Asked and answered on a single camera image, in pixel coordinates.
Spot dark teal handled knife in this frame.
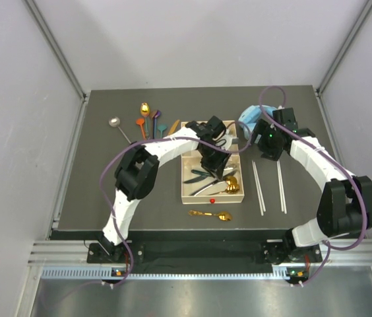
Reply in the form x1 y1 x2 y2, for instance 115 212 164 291
183 170 211 184

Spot aluminium frame post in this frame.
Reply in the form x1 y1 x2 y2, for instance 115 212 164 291
315 0 372 97
22 0 90 100

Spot teal silicone spoon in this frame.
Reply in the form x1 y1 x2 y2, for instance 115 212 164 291
157 124 168 139

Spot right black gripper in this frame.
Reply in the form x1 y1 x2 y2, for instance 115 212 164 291
245 119 283 161

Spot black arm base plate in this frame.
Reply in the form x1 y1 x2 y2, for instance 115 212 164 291
86 240 322 265

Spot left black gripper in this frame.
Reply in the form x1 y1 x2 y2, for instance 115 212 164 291
198 143 231 180

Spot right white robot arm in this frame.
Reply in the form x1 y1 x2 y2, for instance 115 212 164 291
241 105 372 262

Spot silver knife lower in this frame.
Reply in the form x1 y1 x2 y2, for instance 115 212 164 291
189 180 220 196

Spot right aluminium frame post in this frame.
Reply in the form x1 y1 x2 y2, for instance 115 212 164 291
315 0 372 97

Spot white chopstick inner right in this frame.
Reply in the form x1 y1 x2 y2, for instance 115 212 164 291
276 160 286 213

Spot left aluminium frame post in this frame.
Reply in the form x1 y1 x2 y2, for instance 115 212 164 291
22 0 90 100

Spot light blue headphones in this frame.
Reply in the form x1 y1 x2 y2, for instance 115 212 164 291
239 105 263 140

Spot ornate gold spoon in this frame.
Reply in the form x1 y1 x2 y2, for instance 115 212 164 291
188 210 233 221

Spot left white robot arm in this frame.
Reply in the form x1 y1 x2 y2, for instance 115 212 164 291
98 116 241 262

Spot gold butter knife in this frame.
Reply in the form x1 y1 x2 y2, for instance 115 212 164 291
168 120 180 135

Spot orange silicone spoon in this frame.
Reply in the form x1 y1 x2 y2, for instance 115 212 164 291
136 118 146 139

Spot slotted cable duct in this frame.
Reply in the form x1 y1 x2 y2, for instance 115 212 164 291
41 266 305 281

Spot aluminium front rail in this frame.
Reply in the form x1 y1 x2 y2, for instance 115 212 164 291
28 238 372 266

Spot rose copper spoon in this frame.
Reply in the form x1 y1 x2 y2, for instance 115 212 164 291
150 110 158 139

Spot silver round ladle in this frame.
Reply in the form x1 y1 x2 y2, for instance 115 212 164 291
108 116 131 144

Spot plain gold spoon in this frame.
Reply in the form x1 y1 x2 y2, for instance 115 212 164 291
204 176 240 195

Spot iridescent blue purple spoon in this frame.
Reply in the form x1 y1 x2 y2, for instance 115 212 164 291
151 110 161 139

